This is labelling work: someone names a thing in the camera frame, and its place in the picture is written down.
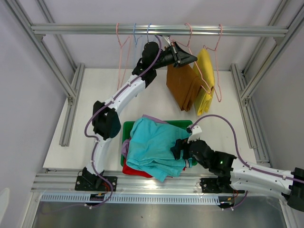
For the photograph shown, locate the brown trousers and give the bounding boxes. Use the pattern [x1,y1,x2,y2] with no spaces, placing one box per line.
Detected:
[166,65,202,112]

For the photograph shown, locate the aluminium frame posts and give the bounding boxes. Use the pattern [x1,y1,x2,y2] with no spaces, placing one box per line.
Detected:
[230,0,304,167]
[4,0,86,145]

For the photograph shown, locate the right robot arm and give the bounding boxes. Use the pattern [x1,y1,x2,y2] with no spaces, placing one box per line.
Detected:
[170,139,304,211]

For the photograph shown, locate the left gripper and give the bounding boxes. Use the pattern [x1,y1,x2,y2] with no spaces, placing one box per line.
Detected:
[152,41,197,70]

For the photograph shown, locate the aluminium hanging rail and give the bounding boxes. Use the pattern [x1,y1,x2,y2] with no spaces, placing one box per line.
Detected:
[32,23,289,38]

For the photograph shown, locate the white slotted cable duct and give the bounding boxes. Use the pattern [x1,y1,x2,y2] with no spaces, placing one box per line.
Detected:
[40,193,220,205]

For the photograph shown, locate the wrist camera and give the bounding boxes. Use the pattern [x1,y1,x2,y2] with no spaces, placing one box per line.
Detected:
[186,125,202,143]
[162,35,171,47]

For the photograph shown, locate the pink hanger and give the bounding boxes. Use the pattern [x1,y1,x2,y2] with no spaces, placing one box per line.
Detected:
[169,22,211,95]
[115,23,132,90]
[203,24,223,103]

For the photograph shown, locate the blue hanger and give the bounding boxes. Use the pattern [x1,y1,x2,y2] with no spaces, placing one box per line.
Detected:
[146,23,156,43]
[133,23,143,62]

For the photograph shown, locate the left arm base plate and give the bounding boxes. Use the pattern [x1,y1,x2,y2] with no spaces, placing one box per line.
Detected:
[75,176,111,192]

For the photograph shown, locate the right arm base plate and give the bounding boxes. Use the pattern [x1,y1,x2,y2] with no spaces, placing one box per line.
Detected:
[199,177,245,194]

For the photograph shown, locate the teal trousers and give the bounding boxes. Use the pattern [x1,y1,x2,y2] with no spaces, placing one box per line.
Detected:
[126,117,192,182]

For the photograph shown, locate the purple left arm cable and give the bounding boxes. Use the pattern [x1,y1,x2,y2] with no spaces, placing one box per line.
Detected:
[84,35,162,211]

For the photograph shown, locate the purple trousers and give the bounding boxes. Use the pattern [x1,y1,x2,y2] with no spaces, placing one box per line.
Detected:
[121,114,167,159]

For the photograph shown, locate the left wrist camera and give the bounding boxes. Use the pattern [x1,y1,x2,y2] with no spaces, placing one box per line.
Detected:
[162,35,171,47]

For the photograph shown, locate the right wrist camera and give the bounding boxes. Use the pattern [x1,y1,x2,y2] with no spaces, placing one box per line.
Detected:
[186,125,202,143]

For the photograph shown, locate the aluminium right frame posts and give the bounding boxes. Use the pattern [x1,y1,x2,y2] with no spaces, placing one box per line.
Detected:
[230,0,304,167]

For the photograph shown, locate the aluminium left frame posts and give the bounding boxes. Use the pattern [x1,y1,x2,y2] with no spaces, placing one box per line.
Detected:
[4,0,86,145]

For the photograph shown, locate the green plastic tray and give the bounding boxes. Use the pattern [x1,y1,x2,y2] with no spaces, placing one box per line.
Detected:
[120,120,192,167]

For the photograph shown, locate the red trousers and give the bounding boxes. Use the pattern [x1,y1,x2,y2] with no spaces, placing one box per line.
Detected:
[123,159,192,182]

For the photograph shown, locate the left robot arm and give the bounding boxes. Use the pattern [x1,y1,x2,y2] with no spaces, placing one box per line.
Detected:
[81,42,197,190]

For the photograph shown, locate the aluminium front frame rail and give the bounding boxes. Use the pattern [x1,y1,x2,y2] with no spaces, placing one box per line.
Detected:
[30,170,290,197]

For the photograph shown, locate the yellow trousers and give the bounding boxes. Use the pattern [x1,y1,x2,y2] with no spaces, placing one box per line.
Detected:
[193,48,215,116]

